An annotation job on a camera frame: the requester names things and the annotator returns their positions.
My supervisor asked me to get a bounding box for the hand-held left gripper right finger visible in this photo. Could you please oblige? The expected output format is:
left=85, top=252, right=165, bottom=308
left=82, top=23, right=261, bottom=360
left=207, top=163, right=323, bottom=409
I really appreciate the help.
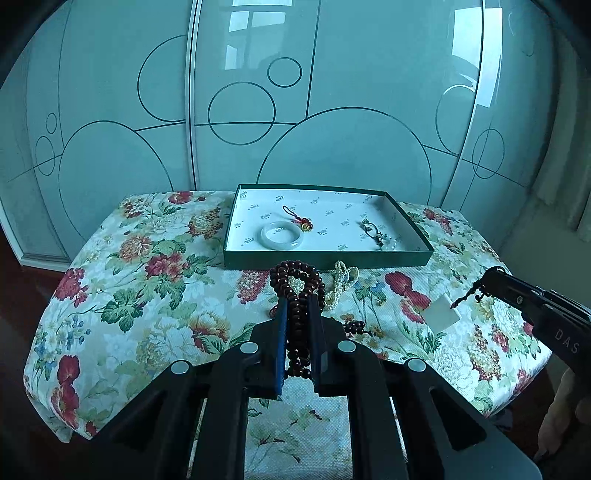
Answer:
left=307, top=295, right=543, bottom=480

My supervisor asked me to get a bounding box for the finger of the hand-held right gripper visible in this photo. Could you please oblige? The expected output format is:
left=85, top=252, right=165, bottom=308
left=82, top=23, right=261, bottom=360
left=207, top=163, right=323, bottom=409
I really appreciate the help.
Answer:
left=489, top=293, right=548, bottom=321
left=482, top=268, right=550, bottom=301

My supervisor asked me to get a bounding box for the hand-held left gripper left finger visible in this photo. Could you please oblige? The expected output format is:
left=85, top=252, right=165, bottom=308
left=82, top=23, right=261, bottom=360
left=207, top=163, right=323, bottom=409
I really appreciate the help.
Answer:
left=88, top=298, right=289, bottom=480

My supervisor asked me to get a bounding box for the dark red bead bracelet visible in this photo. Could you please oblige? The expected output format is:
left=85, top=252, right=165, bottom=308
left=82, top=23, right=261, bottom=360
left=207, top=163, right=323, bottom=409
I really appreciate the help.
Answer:
left=265, top=260, right=372, bottom=379

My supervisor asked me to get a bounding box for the white square pendant black cord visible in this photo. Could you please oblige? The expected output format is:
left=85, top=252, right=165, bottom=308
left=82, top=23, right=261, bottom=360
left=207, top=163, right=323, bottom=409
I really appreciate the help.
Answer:
left=422, top=282, right=495, bottom=332

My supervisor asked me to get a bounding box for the pale jade bangle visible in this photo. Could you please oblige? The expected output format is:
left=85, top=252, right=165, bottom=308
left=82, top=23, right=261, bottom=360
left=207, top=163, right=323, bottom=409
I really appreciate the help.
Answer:
left=261, top=222, right=303, bottom=251

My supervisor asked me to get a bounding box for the red knot gold charm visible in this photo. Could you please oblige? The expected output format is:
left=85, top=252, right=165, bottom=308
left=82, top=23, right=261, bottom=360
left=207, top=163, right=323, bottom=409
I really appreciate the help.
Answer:
left=283, top=205, right=315, bottom=233

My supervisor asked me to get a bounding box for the green shallow cardboard box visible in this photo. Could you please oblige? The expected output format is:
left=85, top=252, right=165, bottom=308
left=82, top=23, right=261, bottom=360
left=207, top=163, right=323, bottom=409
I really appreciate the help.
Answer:
left=223, top=184, right=435, bottom=271

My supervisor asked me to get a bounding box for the person's right hand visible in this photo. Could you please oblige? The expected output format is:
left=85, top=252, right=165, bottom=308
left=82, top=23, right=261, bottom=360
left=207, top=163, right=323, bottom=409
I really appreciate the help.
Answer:
left=538, top=369, right=591, bottom=462

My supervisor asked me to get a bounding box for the floral tablecloth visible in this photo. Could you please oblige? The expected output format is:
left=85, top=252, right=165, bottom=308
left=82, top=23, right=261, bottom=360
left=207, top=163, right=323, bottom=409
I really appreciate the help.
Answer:
left=23, top=190, right=552, bottom=480

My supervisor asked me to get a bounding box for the frosted glass wardrobe door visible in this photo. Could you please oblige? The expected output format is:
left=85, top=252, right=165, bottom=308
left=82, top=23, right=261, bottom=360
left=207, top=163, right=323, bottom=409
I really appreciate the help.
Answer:
left=0, top=0, right=199, bottom=264
left=189, top=0, right=485, bottom=208
left=443, top=0, right=561, bottom=245

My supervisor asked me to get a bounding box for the pearl necklace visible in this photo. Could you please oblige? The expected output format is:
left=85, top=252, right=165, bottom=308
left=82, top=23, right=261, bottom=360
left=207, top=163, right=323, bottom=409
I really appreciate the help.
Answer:
left=325, top=261, right=361, bottom=315

